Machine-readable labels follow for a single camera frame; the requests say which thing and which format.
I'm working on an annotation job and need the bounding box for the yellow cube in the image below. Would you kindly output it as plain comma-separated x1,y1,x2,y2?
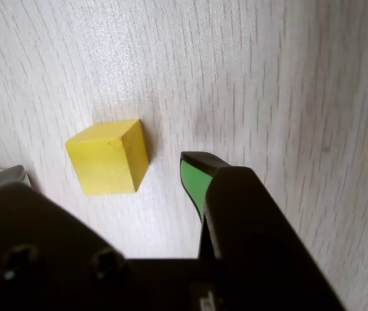
65,119,150,196

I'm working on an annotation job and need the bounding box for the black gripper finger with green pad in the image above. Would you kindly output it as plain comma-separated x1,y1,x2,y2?
179,151,347,311

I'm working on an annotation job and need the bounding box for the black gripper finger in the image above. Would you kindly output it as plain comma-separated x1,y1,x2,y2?
0,164,133,311

